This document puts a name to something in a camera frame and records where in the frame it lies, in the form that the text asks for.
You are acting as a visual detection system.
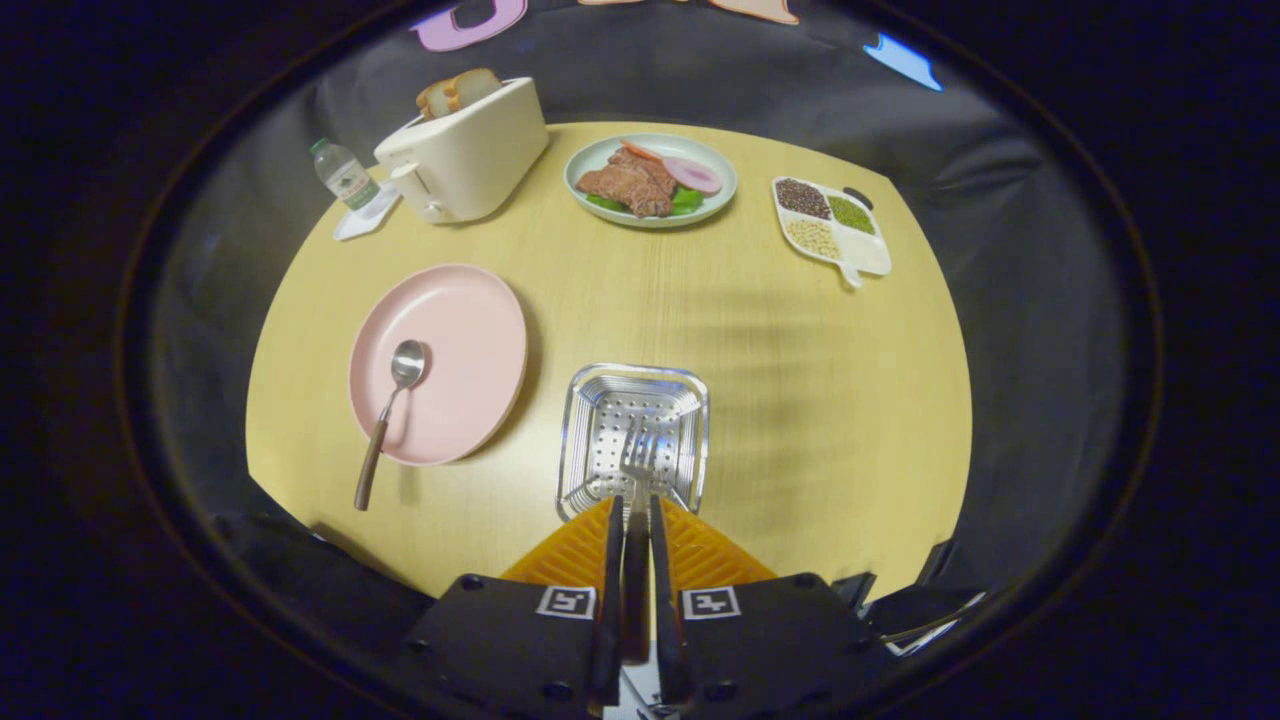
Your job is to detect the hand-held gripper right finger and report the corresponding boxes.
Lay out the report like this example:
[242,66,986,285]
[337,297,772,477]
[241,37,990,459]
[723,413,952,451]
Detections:
[648,494,886,720]

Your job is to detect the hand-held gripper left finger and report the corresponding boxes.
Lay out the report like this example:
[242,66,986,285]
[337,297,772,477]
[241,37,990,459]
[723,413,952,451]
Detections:
[400,495,627,720]

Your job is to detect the wooden handled metal fork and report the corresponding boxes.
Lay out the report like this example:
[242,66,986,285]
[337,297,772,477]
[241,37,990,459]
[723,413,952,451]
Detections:
[618,418,661,665]

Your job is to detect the wooden handled metal spoon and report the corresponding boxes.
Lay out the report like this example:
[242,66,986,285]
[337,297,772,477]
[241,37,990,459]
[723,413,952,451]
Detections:
[353,339,429,512]

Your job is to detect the perforated metal basket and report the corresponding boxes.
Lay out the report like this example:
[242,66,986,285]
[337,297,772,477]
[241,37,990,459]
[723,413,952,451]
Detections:
[556,363,711,524]

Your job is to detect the pink plate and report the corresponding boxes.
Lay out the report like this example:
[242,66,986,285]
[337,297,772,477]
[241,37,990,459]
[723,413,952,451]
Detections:
[348,263,529,468]

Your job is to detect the pale soybeans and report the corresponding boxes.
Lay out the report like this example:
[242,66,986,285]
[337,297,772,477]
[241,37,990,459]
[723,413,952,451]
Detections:
[785,217,842,261]

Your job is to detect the white divided dish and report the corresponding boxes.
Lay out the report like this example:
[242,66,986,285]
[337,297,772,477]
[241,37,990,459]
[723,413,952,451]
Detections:
[771,176,893,289]

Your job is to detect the green lettuce leaf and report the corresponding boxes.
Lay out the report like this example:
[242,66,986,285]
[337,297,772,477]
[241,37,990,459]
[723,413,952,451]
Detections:
[585,188,706,216]

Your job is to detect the brown meat slice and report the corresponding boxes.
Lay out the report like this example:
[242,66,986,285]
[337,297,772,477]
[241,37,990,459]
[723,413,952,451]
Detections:
[576,148,679,218]

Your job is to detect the dark brown beans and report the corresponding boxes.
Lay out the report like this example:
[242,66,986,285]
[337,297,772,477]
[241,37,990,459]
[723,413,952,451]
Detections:
[775,178,832,220]

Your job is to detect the pink ham slice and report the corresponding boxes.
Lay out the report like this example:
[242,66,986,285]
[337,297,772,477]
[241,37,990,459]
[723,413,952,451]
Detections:
[662,156,723,195]

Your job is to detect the green mung beans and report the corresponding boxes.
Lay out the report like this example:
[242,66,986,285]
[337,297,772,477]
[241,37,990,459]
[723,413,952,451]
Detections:
[828,194,877,236]

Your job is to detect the pale green plate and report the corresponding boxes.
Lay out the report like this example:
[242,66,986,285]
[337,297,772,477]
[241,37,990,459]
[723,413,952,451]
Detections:
[563,133,739,230]

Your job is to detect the white square coaster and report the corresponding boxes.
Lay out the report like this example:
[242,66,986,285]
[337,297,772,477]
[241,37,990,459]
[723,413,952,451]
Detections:
[333,182,403,242]

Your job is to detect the white toaster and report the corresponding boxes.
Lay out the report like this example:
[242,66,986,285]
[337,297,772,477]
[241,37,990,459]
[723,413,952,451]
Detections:
[374,76,550,225]

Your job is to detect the clear plastic water bottle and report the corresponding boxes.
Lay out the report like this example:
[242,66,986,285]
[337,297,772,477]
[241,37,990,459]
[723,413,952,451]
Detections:
[308,137,382,211]

